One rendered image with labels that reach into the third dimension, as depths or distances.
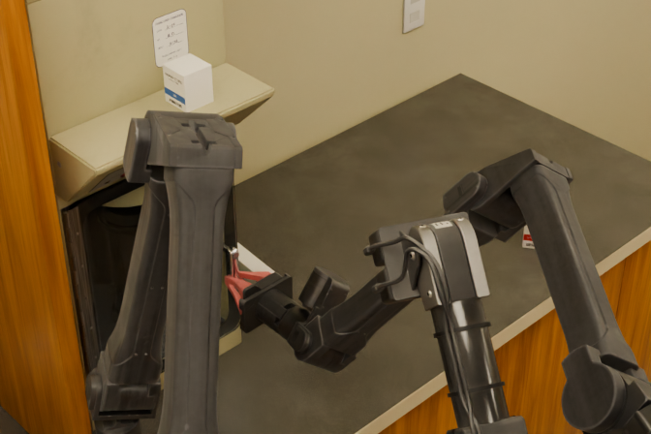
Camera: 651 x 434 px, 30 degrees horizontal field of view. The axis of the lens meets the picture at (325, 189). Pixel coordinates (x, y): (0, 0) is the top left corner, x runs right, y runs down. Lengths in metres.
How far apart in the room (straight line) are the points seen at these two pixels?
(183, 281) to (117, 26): 0.60
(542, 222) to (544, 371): 1.02
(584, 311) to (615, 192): 1.21
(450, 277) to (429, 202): 1.48
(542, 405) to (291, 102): 0.84
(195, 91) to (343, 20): 1.00
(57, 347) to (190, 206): 0.64
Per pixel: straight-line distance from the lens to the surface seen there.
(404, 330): 2.23
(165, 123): 1.25
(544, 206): 1.56
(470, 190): 1.62
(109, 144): 1.69
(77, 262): 1.84
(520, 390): 2.50
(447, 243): 1.09
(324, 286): 1.87
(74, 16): 1.68
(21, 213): 1.70
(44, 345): 1.85
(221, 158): 1.21
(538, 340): 2.45
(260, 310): 1.94
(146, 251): 1.36
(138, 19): 1.75
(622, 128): 3.92
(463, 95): 2.95
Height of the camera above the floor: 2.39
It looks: 34 degrees down
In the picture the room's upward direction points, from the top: straight up
